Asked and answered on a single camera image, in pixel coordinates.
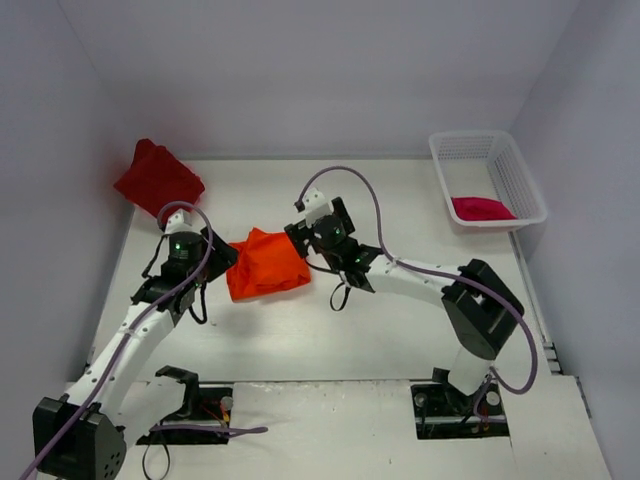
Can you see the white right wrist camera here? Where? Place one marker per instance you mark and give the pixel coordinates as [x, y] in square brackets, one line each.
[313, 205]

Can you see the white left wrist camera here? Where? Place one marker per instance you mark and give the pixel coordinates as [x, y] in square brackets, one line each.
[179, 221]

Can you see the magenta t shirt in basket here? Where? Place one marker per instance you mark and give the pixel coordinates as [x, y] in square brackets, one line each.
[481, 209]

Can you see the white plastic basket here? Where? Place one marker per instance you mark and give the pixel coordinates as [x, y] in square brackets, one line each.
[486, 164]

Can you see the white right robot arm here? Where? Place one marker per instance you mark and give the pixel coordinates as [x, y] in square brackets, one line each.
[482, 325]

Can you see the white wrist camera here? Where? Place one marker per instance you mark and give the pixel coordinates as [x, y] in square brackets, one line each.
[179, 221]
[313, 205]

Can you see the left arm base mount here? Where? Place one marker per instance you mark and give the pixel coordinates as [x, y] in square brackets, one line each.
[203, 404]

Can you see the folded dark red t shirt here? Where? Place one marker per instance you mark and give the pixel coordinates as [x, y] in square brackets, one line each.
[155, 178]

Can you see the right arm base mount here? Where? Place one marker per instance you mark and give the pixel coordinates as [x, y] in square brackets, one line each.
[441, 412]

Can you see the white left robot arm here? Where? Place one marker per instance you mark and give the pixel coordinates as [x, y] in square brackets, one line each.
[85, 433]

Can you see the orange t shirt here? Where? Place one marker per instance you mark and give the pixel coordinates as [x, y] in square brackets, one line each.
[267, 263]

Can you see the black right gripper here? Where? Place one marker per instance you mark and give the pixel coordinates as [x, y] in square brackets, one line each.
[300, 238]

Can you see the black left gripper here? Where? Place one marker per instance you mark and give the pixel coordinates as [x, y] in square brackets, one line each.
[220, 252]

